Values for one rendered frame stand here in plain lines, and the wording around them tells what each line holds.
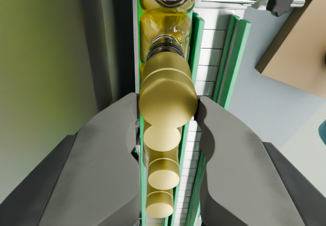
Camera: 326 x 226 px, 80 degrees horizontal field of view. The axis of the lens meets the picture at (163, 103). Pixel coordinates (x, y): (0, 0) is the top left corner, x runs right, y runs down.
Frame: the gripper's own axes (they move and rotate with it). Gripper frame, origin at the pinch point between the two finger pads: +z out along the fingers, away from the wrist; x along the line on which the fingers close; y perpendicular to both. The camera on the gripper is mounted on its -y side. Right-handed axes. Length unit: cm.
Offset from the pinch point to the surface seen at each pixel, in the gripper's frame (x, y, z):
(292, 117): 46, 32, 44
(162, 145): 0.1, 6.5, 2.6
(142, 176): -3.4, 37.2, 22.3
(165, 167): 0.5, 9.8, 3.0
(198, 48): 5.9, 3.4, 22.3
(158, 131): -0.4, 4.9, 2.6
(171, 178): 1.3, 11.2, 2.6
